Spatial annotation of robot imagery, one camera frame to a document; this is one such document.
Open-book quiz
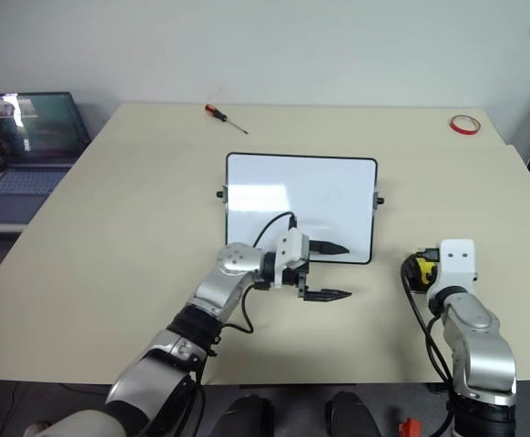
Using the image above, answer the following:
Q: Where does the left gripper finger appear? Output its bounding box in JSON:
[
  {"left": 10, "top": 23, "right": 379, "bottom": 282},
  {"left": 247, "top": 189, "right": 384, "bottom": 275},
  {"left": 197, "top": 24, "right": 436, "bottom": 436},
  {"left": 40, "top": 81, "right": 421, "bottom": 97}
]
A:
[
  {"left": 301, "top": 288, "right": 354, "bottom": 304},
  {"left": 309, "top": 239, "right": 352, "bottom": 257}
]

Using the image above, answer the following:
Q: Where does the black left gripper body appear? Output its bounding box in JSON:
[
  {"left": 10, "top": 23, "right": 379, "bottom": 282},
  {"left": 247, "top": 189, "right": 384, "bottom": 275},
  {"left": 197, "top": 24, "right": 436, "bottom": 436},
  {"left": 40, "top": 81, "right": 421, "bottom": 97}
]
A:
[{"left": 282, "top": 260, "right": 312, "bottom": 300}]

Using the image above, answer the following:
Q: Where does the yellow and black board eraser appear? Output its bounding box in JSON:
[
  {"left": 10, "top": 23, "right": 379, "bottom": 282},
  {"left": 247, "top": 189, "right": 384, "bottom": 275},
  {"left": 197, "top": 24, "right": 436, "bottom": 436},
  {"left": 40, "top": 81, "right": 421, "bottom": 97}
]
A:
[{"left": 402, "top": 253, "right": 440, "bottom": 293}]

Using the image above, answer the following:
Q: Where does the black-framed tabletop whiteboard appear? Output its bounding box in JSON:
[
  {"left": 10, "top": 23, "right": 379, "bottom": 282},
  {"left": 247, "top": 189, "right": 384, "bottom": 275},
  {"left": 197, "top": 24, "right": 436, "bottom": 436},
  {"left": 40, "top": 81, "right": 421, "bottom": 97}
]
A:
[{"left": 215, "top": 151, "right": 385, "bottom": 266}]

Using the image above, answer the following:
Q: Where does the dark rounded shape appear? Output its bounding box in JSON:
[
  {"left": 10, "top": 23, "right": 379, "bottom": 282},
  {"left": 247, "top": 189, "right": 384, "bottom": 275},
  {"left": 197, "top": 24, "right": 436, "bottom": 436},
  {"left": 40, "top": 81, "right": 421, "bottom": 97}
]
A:
[
  {"left": 325, "top": 391, "right": 382, "bottom": 437},
  {"left": 211, "top": 394, "right": 276, "bottom": 437}
]

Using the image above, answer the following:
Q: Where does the red tape roll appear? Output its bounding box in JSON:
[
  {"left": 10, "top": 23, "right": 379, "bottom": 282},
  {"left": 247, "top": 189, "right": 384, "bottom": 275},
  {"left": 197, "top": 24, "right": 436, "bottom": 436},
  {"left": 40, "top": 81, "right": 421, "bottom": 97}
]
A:
[{"left": 449, "top": 114, "right": 483, "bottom": 137}]

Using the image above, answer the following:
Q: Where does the small red object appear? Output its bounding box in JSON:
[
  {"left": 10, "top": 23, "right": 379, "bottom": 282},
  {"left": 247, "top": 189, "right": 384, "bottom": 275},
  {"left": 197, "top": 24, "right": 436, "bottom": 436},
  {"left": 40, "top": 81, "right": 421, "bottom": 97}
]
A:
[{"left": 397, "top": 417, "right": 423, "bottom": 437}]

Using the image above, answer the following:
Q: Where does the open dark laptop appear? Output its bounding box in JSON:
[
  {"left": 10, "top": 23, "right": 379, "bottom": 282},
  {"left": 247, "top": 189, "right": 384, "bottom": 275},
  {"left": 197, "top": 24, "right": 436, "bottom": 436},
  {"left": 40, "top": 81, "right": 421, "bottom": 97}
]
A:
[{"left": 0, "top": 91, "right": 91, "bottom": 225}]

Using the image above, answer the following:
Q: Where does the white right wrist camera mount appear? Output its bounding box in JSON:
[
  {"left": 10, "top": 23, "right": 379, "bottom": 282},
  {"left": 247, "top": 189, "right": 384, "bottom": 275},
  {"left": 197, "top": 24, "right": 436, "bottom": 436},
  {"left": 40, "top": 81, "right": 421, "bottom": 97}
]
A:
[{"left": 427, "top": 238, "right": 479, "bottom": 298}]

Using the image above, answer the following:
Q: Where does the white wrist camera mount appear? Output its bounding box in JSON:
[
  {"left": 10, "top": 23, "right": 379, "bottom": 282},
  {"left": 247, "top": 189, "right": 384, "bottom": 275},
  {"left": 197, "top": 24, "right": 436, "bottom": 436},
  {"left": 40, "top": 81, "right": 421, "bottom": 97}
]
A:
[
  {"left": 270, "top": 229, "right": 312, "bottom": 290},
  {"left": 427, "top": 238, "right": 479, "bottom": 298}
]

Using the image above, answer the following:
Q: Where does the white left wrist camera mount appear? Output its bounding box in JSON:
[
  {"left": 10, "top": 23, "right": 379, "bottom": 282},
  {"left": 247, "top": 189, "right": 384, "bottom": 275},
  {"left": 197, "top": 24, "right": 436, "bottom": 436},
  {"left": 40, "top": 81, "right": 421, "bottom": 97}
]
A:
[{"left": 270, "top": 229, "right": 312, "bottom": 290}]

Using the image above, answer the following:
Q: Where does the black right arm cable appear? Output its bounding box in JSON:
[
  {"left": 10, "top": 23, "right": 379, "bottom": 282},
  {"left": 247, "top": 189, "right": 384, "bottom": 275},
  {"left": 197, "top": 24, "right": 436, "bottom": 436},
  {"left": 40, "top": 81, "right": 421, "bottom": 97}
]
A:
[{"left": 400, "top": 256, "right": 456, "bottom": 437}]

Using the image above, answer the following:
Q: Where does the orange-handled black screwdriver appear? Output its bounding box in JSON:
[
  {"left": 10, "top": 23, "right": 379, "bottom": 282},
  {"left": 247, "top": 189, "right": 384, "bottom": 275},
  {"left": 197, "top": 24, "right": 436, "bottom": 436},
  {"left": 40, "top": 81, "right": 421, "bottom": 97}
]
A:
[{"left": 203, "top": 103, "right": 250, "bottom": 136}]

